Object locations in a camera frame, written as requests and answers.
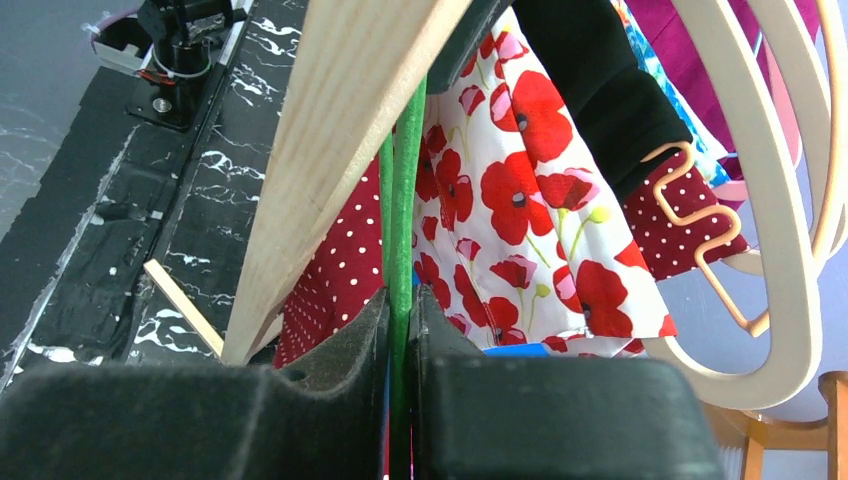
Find blue plastic bin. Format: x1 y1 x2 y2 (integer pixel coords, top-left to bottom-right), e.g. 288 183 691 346
483 343 549 357

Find magenta garment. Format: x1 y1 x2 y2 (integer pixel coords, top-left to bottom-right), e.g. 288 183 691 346
625 0 823 180

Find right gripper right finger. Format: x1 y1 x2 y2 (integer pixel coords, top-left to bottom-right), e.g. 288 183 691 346
407 286 724 479

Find green velvet hanger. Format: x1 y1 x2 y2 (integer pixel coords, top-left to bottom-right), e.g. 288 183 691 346
379 80 427 480

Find wooden clothes rack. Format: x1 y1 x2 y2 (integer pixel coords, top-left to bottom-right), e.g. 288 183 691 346
144 0 469 365

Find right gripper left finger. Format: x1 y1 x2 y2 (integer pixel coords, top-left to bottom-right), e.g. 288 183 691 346
1 290 389 479

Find black garment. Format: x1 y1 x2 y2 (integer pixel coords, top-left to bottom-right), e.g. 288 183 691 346
512 0 692 201

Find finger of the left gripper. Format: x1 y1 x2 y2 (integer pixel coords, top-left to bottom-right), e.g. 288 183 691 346
427 0 513 93

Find red polka dot skirt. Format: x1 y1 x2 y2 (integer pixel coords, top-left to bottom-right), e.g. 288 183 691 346
272 159 383 369

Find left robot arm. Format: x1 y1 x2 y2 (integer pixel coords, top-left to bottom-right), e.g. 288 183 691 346
91 1 507 138

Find cream wooden hanger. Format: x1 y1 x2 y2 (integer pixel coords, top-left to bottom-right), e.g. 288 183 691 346
645 1 847 410

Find white red poppy garment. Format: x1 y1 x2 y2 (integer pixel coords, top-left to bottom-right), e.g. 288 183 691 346
413 10 676 357

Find orange wooden shoe rack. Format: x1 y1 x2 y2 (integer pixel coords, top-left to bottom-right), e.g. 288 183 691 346
703 371 847 479

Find blue floral garment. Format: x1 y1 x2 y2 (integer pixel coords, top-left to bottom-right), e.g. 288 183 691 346
611 0 730 188

